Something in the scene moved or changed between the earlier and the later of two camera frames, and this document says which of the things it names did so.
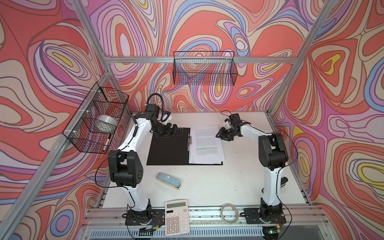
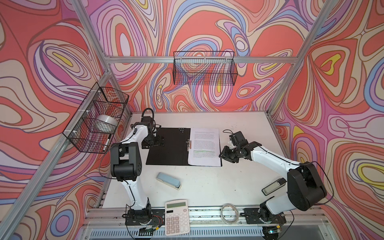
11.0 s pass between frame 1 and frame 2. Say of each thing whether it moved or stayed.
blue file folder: stayed
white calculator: stayed
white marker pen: stayed
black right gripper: moved
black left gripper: moved
